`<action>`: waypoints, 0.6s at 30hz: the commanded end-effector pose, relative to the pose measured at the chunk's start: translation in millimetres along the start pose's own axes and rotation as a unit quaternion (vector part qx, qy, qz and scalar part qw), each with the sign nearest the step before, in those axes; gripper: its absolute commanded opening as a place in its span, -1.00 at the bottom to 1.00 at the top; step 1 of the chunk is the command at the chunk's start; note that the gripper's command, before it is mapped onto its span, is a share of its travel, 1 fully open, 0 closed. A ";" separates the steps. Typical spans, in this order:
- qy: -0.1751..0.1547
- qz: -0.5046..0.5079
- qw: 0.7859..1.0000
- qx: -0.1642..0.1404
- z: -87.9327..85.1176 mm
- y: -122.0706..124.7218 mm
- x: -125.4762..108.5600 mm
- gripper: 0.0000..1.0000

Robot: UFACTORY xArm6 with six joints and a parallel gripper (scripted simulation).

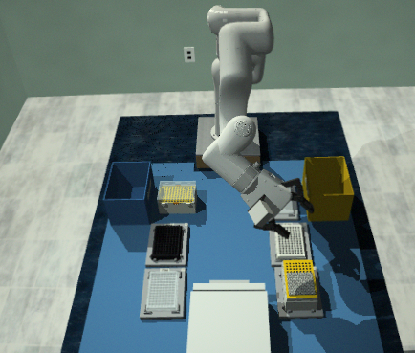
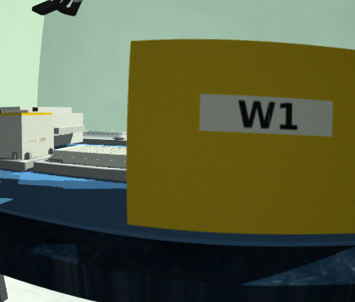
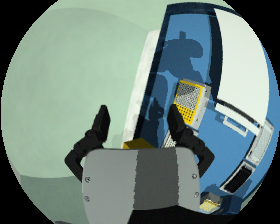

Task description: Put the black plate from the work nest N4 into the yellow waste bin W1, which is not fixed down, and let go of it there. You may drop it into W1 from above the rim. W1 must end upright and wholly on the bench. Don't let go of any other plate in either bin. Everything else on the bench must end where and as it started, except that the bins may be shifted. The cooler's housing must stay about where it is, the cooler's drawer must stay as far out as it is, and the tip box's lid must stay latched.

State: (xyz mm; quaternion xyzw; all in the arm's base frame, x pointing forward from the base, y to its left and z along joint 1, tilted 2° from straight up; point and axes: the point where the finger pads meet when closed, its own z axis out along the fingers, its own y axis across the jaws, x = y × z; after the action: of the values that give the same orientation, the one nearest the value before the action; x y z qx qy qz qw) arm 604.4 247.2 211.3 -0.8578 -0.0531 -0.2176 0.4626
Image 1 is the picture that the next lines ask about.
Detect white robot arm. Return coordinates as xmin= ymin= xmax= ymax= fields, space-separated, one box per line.
xmin=202 ymin=6 xmax=274 ymax=228

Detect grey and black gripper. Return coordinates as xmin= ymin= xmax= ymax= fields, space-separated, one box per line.
xmin=241 ymin=168 xmax=315 ymax=239

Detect blue flat mat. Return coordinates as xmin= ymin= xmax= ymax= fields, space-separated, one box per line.
xmin=78 ymin=163 xmax=384 ymax=353

